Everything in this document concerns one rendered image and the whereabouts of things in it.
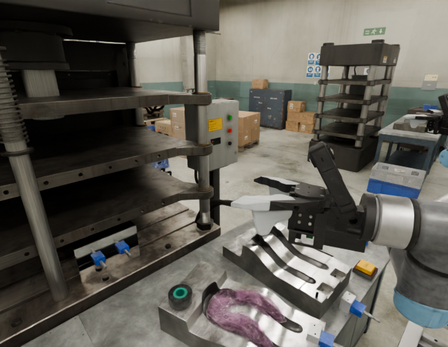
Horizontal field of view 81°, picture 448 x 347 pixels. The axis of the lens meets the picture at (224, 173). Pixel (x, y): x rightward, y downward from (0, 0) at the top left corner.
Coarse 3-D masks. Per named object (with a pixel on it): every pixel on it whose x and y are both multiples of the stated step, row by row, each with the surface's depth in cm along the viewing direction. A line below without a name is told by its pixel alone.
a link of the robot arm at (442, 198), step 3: (447, 192) 47; (444, 195) 47; (447, 195) 46; (438, 198) 48; (441, 198) 47; (444, 198) 46; (447, 198) 46; (438, 201) 47; (441, 201) 46; (444, 201) 46; (447, 201) 46; (387, 246) 50; (387, 249) 50; (390, 249) 48
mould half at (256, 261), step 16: (240, 240) 130; (272, 240) 118; (224, 256) 127; (240, 256) 118; (256, 256) 110; (288, 256) 114; (320, 256) 115; (256, 272) 113; (272, 272) 106; (304, 272) 106; (320, 272) 105; (272, 288) 108; (288, 288) 101; (304, 288) 97; (336, 288) 100; (304, 304) 97; (320, 304) 92
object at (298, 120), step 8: (288, 104) 743; (296, 104) 726; (304, 104) 734; (288, 112) 751; (296, 112) 734; (304, 112) 730; (312, 112) 729; (288, 120) 758; (296, 120) 741; (304, 120) 726; (312, 120) 710; (288, 128) 763; (296, 128) 745; (304, 128) 732; (312, 128) 715
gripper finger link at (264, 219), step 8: (240, 200) 38; (248, 200) 38; (256, 200) 38; (264, 200) 37; (240, 208) 38; (248, 208) 38; (256, 208) 37; (264, 208) 37; (256, 216) 38; (264, 216) 39; (272, 216) 39; (280, 216) 39; (288, 216) 40; (256, 224) 39; (264, 224) 39; (272, 224) 39; (264, 232) 39
